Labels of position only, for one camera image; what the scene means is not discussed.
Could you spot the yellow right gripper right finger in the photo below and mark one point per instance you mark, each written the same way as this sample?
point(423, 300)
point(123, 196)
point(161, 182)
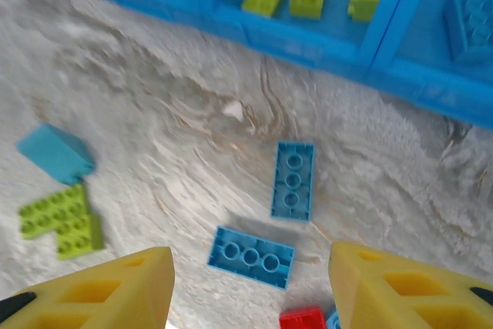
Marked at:
point(385, 298)

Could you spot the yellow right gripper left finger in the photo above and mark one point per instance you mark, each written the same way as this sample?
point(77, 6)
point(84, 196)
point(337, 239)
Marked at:
point(115, 298)

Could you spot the red square lego brick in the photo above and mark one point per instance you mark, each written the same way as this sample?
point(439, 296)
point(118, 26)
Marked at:
point(302, 319)

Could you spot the blue long lego brick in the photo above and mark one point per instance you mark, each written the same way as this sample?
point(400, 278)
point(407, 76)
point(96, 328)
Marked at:
point(292, 180)
point(250, 256)
point(471, 24)

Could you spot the small blue lego piece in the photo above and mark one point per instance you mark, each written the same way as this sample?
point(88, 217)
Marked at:
point(333, 321)

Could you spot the green L-shaped lego plate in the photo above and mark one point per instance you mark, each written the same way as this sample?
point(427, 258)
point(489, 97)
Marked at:
point(58, 217)

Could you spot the turquoise lego brick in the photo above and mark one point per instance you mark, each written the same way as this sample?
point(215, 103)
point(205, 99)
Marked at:
point(54, 152)

